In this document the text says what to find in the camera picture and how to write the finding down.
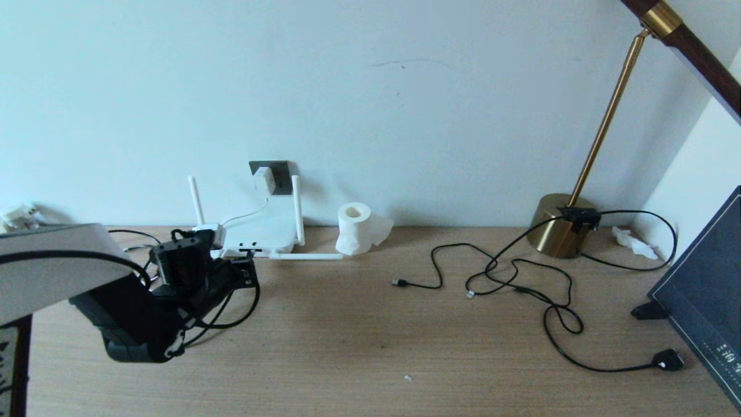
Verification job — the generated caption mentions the white power adapter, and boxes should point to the white power adapter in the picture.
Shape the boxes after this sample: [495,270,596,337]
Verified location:
[253,167,276,195]

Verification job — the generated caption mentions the white router with antennas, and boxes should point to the white router with antennas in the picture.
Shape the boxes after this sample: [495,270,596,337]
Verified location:
[188,174,343,260]

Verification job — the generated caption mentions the white toilet paper roll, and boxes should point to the white toilet paper roll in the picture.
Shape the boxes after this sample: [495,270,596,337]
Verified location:
[335,202,394,257]

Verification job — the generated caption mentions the clear plastic wrapper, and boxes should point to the clear plastic wrapper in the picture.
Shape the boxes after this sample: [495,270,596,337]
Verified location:
[0,203,44,232]

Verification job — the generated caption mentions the brass desk lamp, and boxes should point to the brass desk lamp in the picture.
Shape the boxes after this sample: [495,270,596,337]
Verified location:
[528,0,741,259]

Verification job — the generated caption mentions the crumpled white tissue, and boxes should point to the crumpled white tissue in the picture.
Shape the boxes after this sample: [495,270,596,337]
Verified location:
[612,226,659,260]

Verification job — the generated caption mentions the black braided left wrist cable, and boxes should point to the black braided left wrist cable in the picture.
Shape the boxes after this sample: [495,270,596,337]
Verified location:
[170,229,261,348]

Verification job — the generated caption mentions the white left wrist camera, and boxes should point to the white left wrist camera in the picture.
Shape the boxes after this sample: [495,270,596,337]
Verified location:
[193,223,226,250]

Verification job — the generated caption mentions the grey wall socket plate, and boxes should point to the grey wall socket plate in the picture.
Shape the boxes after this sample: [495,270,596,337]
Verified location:
[249,160,292,195]

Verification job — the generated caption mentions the thin black usb cable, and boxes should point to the thin black usb cable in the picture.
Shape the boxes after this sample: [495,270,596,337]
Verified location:
[392,242,584,335]

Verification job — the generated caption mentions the black cables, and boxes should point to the black cables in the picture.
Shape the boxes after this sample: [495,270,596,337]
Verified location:
[465,208,685,372]

